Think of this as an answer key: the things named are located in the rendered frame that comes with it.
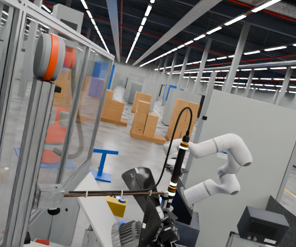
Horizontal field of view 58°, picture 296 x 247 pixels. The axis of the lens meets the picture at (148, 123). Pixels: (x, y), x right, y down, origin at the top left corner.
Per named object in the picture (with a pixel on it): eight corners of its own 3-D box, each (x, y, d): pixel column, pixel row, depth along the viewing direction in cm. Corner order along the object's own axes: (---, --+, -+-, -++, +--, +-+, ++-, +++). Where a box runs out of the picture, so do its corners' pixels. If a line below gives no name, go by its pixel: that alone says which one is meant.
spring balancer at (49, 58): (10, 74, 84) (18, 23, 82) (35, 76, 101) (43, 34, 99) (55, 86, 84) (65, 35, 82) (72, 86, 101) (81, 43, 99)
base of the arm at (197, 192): (180, 183, 218) (200, 173, 214) (191, 201, 221) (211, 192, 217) (180, 194, 200) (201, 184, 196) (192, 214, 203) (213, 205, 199)
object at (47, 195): (33, 210, 99) (37, 190, 98) (30, 201, 105) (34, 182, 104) (61, 209, 105) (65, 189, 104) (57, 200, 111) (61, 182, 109)
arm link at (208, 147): (211, 128, 155) (162, 145, 156) (219, 154, 157) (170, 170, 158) (208, 126, 164) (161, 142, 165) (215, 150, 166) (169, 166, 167)
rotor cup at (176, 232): (158, 259, 126) (183, 248, 125) (145, 233, 125) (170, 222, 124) (158, 241, 141) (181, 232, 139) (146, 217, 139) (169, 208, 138)
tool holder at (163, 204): (161, 212, 134) (166, 194, 133) (154, 205, 140) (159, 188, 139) (175, 211, 139) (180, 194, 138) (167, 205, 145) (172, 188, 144)
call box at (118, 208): (99, 213, 176) (102, 199, 174) (102, 207, 186) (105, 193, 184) (122, 220, 176) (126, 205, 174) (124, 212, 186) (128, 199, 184)
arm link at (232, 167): (221, 190, 203) (213, 172, 213) (236, 186, 204) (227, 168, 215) (235, 153, 165) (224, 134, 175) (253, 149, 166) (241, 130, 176)
